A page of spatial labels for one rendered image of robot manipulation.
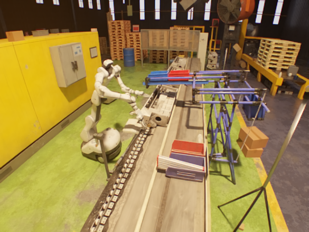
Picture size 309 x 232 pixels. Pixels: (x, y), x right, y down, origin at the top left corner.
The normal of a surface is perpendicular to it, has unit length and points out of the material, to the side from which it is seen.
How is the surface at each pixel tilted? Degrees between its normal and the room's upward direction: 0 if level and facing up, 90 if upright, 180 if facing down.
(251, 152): 90
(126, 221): 0
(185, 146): 88
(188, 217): 0
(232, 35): 90
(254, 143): 90
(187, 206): 0
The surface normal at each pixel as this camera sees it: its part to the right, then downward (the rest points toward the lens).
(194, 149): -0.22, 0.44
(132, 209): 0.00, -0.88
